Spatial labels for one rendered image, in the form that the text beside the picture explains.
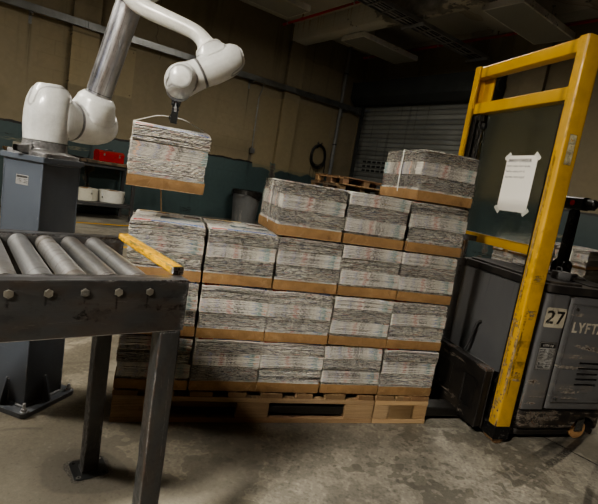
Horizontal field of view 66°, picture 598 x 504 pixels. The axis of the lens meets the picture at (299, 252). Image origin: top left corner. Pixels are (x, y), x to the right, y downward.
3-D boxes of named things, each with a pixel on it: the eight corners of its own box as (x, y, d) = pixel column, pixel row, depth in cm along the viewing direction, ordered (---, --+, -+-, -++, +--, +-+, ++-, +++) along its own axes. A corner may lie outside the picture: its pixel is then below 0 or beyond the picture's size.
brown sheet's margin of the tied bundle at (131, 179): (127, 176, 184) (128, 165, 183) (200, 187, 194) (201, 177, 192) (124, 184, 170) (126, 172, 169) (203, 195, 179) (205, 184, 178)
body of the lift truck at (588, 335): (433, 377, 288) (460, 253, 276) (504, 380, 304) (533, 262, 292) (511, 441, 222) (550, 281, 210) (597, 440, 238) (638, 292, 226)
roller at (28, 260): (9, 230, 126) (4, 247, 126) (35, 272, 89) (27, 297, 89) (30, 234, 129) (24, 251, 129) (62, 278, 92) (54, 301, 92)
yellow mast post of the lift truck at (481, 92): (414, 360, 285) (475, 67, 259) (426, 361, 287) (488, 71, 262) (421, 367, 276) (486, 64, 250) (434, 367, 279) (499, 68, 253)
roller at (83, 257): (68, 231, 134) (55, 244, 133) (112, 271, 98) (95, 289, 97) (81, 242, 137) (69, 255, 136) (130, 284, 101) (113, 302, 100)
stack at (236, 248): (117, 379, 220) (136, 207, 208) (342, 386, 254) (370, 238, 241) (107, 423, 183) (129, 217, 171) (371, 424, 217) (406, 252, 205)
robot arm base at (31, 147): (-5, 149, 168) (-4, 133, 167) (44, 155, 189) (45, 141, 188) (34, 156, 163) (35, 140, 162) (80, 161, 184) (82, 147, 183)
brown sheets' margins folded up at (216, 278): (121, 351, 218) (133, 246, 210) (347, 361, 251) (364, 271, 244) (111, 389, 181) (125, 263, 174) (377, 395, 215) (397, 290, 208)
